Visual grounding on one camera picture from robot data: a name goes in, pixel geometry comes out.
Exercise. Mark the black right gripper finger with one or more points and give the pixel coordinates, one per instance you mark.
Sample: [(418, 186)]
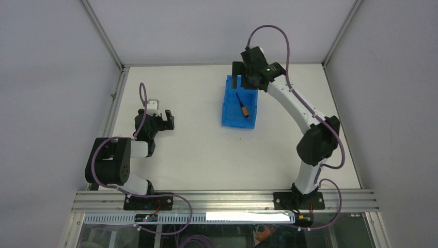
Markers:
[(245, 84), (237, 68)]

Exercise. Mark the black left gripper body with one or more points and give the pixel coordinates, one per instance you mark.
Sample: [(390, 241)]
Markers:
[(157, 124)]

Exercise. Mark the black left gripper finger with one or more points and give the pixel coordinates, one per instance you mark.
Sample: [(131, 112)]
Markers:
[(168, 124), (169, 115)]

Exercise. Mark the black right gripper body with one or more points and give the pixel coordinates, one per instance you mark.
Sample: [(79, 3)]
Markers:
[(249, 72)]

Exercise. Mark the orange black screwdriver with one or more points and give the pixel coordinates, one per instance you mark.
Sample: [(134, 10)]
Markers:
[(242, 107)]

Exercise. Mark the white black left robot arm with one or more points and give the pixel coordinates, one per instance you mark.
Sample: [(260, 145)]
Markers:
[(109, 163)]

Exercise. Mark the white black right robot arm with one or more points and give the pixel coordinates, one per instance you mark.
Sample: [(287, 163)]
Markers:
[(320, 134)]

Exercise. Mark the blue plastic bin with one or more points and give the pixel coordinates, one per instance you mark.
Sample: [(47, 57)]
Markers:
[(232, 116)]

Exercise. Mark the orange object under table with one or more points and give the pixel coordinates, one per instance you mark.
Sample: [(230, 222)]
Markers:
[(262, 232)]

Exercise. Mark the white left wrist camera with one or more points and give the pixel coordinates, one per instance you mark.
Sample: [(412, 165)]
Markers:
[(152, 107)]

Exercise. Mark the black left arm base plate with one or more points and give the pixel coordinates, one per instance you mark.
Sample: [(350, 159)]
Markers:
[(147, 202)]

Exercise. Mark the white slotted cable duct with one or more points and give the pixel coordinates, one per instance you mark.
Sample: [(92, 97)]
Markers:
[(194, 218)]

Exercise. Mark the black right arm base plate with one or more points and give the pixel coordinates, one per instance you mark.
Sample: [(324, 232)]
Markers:
[(297, 201)]

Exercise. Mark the aluminium frame rail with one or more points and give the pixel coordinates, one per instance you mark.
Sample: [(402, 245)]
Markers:
[(328, 201)]

